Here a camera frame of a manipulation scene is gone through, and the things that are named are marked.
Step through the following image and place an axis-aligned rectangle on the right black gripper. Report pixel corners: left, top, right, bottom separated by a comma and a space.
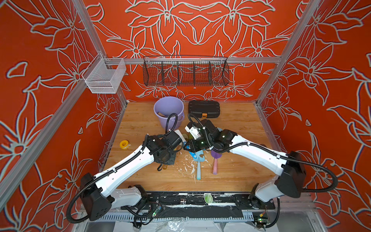
183, 134, 215, 151

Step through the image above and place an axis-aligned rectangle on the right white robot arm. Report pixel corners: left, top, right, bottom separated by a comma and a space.
184, 119, 338, 208

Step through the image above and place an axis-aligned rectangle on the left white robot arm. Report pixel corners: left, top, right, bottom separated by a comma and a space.
66, 130, 185, 224

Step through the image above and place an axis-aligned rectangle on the light blue trowel front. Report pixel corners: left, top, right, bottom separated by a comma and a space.
193, 150, 205, 180

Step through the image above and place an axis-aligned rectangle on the purple plastic bucket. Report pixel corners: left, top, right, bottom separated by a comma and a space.
153, 96, 185, 130

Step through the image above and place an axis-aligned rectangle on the black plastic tool case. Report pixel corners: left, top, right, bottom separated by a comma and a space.
188, 100, 220, 119

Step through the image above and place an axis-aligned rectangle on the yellow tape roll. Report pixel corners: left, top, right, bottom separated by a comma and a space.
119, 140, 130, 150

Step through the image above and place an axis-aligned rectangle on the green round sticker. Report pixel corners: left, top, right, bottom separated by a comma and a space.
204, 193, 214, 204

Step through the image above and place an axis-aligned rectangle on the purple trowel pink handle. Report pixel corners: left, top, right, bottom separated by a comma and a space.
211, 150, 222, 175

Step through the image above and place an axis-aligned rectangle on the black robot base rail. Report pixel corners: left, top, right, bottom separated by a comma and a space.
120, 191, 276, 221

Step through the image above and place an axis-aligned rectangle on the black wire wall basket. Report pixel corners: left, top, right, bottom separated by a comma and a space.
143, 55, 230, 87

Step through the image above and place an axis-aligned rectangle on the white wire mesh basket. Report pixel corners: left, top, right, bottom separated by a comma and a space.
82, 53, 127, 94

